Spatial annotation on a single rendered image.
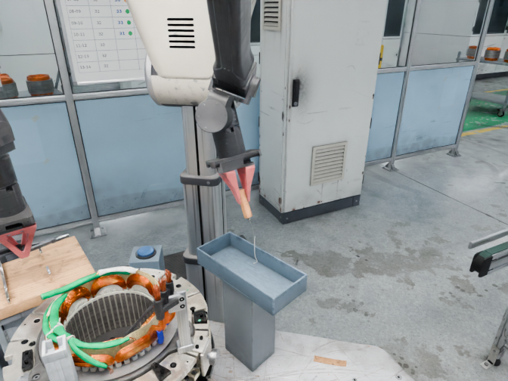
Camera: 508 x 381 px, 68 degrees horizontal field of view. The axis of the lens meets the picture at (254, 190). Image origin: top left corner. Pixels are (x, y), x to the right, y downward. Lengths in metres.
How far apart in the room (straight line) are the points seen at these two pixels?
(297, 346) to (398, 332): 1.30
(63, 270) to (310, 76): 2.18
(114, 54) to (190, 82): 1.88
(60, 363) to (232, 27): 0.49
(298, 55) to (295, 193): 1.03
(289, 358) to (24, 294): 0.62
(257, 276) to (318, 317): 1.42
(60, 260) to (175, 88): 0.47
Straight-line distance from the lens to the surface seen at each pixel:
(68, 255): 0.98
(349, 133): 3.09
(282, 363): 1.04
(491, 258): 1.66
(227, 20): 0.53
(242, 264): 0.92
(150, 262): 0.95
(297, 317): 2.26
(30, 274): 0.95
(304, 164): 2.92
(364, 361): 1.07
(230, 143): 0.73
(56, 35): 2.76
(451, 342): 2.37
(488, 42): 10.98
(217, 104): 0.66
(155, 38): 0.91
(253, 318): 0.89
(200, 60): 0.88
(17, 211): 0.81
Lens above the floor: 1.58
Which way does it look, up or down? 26 degrees down
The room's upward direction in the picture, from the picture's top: straight up
